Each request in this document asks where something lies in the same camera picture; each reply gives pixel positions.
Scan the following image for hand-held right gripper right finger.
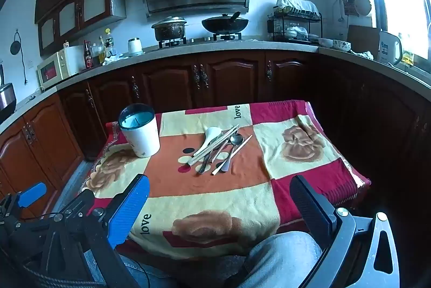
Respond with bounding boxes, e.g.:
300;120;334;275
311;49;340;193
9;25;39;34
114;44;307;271
290;174;399;288

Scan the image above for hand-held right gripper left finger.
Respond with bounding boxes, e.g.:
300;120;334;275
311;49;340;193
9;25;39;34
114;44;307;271
44;174;151;288

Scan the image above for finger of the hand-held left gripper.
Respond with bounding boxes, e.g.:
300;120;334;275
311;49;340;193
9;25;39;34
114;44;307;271
47;189;96;225
0;182;47;218

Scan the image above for white utensil holder teal rim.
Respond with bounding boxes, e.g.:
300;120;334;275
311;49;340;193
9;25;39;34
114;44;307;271
119;103;161;158

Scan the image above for large metal fork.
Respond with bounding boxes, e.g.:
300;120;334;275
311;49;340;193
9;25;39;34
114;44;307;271
197;147;220;175

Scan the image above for metal spoon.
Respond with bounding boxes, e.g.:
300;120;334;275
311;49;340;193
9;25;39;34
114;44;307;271
220;134;245;172

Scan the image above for person's right leg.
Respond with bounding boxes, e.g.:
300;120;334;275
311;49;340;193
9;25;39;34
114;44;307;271
236;231;325;288

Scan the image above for person's leg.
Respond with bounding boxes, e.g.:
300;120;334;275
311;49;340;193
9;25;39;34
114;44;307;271
82;248;182;288
236;231;325;288

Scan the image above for person's left leg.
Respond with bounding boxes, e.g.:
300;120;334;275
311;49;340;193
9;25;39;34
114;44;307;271
82;248;182;288

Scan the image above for printed blanket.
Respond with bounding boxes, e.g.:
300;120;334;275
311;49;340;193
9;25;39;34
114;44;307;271
81;100;371;262

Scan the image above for purple rice cooker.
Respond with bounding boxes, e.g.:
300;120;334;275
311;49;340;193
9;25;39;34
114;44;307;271
0;64;17;122

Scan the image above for cream microwave oven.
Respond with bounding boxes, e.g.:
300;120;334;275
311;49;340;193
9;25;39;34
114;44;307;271
36;45;85;90

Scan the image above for red label sauce bottle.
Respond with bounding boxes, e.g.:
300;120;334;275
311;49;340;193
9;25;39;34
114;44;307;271
83;40;95;70

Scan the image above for white crumpled cloth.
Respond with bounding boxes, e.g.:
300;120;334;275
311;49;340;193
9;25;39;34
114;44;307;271
104;53;128;64

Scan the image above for cooking oil bottle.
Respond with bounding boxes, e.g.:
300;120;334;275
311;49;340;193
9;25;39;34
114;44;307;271
97;36;106;65

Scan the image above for wooden base cabinets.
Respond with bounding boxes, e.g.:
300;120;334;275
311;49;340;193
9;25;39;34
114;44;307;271
0;50;431;208

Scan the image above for clear bottle yellow cap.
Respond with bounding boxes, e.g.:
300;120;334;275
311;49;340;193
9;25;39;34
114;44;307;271
104;28;116;58

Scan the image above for white canister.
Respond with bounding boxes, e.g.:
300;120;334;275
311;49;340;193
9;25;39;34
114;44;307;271
128;38;145;57

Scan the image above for wooden cutting board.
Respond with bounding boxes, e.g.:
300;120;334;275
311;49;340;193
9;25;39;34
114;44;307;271
347;25;381;56

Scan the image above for white electric kettle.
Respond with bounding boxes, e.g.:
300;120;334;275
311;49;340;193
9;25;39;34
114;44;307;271
377;30;403;65

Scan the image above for stone kitchen countertop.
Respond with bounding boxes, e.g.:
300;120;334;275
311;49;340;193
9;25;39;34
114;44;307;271
0;39;431;137

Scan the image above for gas stove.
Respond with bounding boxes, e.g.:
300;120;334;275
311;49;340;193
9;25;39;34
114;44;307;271
158;33;243;48

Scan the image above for black dish rack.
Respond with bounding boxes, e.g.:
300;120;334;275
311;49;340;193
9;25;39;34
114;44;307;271
267;5;323;44

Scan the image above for stock pot with lid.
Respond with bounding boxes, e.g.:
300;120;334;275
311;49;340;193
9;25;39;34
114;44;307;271
151;17;187;41

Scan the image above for black wok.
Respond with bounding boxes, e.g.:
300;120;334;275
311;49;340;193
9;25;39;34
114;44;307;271
201;12;250;34

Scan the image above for white cloth on rack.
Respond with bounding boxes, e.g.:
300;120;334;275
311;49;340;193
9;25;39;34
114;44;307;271
276;0;319;14

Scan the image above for round wooden lid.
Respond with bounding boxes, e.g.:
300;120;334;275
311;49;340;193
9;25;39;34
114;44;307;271
353;0;373;16

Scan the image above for black cable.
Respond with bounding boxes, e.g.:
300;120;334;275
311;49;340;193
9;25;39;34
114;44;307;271
133;258;152;288

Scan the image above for round wall hanger with cord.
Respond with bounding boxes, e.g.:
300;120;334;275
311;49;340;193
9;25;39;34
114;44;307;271
10;32;27;85

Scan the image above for glass door wall cabinet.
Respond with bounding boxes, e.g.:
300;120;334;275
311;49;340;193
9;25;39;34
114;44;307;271
35;0;127;56

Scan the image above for wall chopstick holder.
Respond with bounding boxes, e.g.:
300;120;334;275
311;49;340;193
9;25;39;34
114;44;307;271
338;0;359;17

